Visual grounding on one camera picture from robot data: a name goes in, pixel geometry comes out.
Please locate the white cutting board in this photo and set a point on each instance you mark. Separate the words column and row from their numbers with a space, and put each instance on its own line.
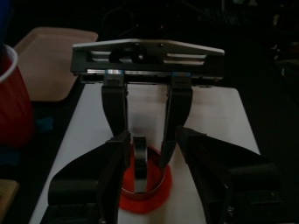
column 218, row 116

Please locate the red plastic cup white rim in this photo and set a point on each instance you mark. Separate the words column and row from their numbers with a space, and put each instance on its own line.
column 14, row 110

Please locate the light wooden tray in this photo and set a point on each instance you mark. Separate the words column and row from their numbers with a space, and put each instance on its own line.
column 52, row 64

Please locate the flat red dough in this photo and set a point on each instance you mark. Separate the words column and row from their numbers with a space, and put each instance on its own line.
column 145, row 205

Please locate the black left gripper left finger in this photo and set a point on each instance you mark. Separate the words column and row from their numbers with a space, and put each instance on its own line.
column 82, row 186

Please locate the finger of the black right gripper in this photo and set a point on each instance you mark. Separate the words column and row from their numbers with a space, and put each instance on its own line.
column 116, row 108
column 177, row 108

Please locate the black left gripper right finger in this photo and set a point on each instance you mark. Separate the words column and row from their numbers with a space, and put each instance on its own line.
column 234, row 180

